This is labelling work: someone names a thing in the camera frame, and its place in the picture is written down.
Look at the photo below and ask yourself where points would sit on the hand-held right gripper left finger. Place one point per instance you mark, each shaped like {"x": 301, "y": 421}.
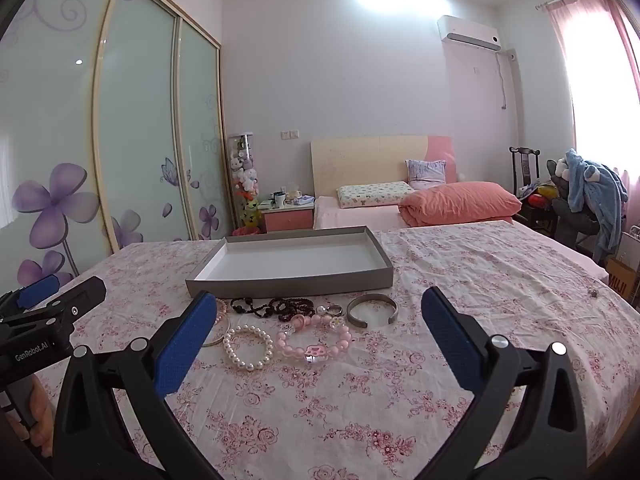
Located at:
{"x": 185, "y": 345}

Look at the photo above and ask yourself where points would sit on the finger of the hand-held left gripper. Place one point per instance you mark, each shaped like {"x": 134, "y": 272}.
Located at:
{"x": 37, "y": 290}
{"x": 85, "y": 295}

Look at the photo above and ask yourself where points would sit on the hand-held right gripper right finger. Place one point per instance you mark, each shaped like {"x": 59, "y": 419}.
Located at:
{"x": 450, "y": 340}

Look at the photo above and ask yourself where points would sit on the silver cuff bangle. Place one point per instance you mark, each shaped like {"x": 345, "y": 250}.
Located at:
{"x": 356, "y": 321}

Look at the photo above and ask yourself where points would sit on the grey cardboard tray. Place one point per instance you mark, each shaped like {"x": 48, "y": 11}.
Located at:
{"x": 295, "y": 260}

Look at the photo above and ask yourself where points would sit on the person's left hand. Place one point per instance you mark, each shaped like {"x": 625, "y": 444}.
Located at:
{"x": 42, "y": 425}

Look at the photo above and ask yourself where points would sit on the pink floral tablecloth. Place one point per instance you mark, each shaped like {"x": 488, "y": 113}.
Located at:
{"x": 450, "y": 260}

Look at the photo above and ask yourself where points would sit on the red lined waste basket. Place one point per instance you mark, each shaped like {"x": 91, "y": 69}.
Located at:
{"x": 246, "y": 231}

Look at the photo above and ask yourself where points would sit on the folded salmon quilt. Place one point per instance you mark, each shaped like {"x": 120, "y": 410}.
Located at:
{"x": 460, "y": 202}

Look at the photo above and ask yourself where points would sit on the pink bed mattress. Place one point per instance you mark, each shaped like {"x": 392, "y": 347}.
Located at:
{"x": 350, "y": 215}

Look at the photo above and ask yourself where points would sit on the pink and beige nightstand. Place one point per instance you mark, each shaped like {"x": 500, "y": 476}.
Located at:
{"x": 287, "y": 219}

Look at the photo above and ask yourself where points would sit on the printed white pillow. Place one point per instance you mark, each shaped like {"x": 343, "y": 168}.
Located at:
{"x": 372, "y": 194}

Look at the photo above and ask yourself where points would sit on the sliding wardrobe with purple flowers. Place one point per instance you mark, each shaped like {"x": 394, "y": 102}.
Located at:
{"x": 135, "y": 135}

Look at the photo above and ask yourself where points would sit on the lilac cushion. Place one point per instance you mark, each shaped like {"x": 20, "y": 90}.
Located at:
{"x": 425, "y": 172}

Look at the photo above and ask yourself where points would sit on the colourful plush toys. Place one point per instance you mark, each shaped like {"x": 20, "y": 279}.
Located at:
{"x": 540, "y": 196}

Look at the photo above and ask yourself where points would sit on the plush toy display tube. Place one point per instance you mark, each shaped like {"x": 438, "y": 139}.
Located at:
{"x": 245, "y": 175}

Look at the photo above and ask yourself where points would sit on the cardboard box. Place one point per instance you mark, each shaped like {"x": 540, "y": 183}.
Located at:
{"x": 622, "y": 280}

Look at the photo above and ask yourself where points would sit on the blue cloth on nightstand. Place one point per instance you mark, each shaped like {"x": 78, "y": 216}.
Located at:
{"x": 302, "y": 200}

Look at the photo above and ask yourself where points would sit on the dark wooden chair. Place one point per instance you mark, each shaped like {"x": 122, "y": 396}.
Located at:
{"x": 524, "y": 165}

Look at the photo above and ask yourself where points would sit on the beige and pink headboard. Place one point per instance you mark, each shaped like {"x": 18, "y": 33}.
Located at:
{"x": 360, "y": 160}

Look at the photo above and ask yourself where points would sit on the blue plush garment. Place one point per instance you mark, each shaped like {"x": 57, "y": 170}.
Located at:
{"x": 595, "y": 185}

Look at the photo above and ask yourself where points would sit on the air conditioner pipe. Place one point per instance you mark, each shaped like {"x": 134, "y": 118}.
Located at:
{"x": 505, "y": 85}

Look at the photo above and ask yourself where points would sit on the pink curtain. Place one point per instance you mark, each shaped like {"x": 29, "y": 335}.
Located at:
{"x": 565, "y": 60}

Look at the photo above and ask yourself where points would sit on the white air conditioner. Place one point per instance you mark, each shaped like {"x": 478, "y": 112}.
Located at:
{"x": 467, "y": 32}

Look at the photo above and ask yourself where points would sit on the white wall socket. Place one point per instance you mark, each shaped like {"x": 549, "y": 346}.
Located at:
{"x": 289, "y": 134}

